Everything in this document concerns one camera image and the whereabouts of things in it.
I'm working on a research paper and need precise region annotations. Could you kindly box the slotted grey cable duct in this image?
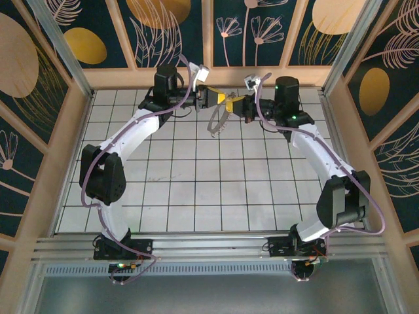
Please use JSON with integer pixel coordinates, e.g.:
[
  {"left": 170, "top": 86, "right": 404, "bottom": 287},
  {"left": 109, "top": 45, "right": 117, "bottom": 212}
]
[{"left": 43, "top": 263, "right": 297, "bottom": 276}]

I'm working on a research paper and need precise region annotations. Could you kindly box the white gridded table mat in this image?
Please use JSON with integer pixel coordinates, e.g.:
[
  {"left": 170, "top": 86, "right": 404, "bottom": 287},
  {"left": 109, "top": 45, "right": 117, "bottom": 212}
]
[{"left": 54, "top": 88, "right": 367, "bottom": 234}]

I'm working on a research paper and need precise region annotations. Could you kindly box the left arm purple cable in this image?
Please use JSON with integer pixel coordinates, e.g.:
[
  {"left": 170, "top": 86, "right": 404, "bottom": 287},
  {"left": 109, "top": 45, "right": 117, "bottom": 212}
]
[{"left": 81, "top": 54, "right": 162, "bottom": 286}]

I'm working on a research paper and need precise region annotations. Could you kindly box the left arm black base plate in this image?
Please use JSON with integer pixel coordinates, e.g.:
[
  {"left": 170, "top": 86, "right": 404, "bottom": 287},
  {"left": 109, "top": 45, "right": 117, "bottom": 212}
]
[{"left": 93, "top": 237, "right": 155, "bottom": 261}]

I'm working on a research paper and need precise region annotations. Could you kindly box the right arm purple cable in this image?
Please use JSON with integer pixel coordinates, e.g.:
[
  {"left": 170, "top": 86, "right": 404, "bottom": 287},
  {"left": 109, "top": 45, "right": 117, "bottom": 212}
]
[{"left": 255, "top": 72, "right": 386, "bottom": 262}]

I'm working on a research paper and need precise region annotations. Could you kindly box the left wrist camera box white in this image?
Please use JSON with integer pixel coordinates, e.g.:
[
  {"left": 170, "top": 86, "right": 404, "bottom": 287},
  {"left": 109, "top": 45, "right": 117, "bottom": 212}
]
[{"left": 189, "top": 63, "right": 211, "bottom": 91}]

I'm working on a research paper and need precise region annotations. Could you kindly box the aluminium mounting rail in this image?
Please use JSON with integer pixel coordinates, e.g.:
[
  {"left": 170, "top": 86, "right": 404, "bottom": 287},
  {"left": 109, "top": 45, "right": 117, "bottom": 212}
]
[{"left": 31, "top": 231, "right": 390, "bottom": 263}]

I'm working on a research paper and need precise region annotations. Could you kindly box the aluminium corner post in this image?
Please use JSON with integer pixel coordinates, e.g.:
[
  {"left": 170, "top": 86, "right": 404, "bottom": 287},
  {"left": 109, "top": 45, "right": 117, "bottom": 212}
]
[
  {"left": 321, "top": 0, "right": 384, "bottom": 97},
  {"left": 25, "top": 0, "right": 96, "bottom": 98}
]

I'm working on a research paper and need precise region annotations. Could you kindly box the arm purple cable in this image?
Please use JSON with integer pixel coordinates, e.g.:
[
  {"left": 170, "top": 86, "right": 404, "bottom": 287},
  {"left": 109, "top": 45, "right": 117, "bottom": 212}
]
[
  {"left": 81, "top": 54, "right": 162, "bottom": 286},
  {"left": 255, "top": 72, "right": 386, "bottom": 262}
]

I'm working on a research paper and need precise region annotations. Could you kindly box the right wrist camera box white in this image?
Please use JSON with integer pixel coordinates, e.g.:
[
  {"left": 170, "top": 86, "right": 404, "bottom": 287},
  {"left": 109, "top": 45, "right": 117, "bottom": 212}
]
[{"left": 244, "top": 73, "right": 263, "bottom": 94}]

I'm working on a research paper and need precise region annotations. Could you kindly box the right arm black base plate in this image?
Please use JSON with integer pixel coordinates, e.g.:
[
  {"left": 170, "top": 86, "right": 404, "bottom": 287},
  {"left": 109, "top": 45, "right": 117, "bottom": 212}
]
[{"left": 263, "top": 235, "right": 329, "bottom": 258}]

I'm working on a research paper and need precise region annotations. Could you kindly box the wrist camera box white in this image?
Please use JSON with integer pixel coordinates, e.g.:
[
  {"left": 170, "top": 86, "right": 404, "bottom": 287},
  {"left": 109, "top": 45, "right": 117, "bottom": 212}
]
[
  {"left": 189, "top": 63, "right": 211, "bottom": 91},
  {"left": 244, "top": 73, "right": 263, "bottom": 94}
]

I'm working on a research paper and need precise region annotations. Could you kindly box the aluminium side rail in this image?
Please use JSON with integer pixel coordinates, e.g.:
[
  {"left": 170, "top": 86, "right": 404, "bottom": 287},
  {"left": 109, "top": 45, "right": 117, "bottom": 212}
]
[{"left": 318, "top": 90, "right": 373, "bottom": 234}]

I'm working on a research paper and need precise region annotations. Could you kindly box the grey metal sheet panel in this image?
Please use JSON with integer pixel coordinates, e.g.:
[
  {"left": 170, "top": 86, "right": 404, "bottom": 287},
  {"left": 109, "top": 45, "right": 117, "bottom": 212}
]
[{"left": 31, "top": 258, "right": 405, "bottom": 314}]

